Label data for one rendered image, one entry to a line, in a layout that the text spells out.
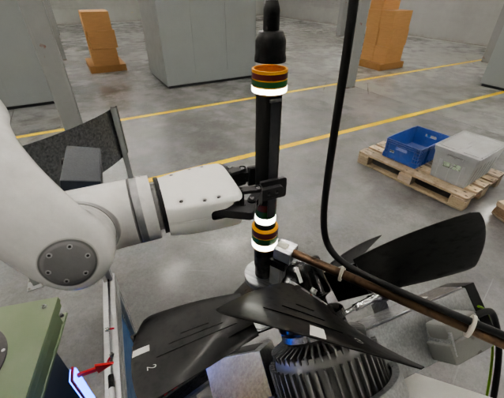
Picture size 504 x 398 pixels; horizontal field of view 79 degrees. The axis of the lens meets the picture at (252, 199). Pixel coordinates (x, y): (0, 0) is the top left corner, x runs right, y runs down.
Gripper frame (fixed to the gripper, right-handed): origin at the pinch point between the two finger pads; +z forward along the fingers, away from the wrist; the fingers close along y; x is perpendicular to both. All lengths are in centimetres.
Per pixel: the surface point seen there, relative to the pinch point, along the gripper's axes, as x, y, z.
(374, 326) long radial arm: -35.0, 10.1, 21.0
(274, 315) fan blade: -7.4, 16.1, -6.2
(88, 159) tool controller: -25, -73, -32
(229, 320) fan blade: -30.0, 0.2, -7.3
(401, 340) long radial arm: -37.7, 13.7, 25.6
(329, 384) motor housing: -31.7, 17.0, 4.7
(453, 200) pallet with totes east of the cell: -143, -109, 245
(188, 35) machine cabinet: -58, -613, 121
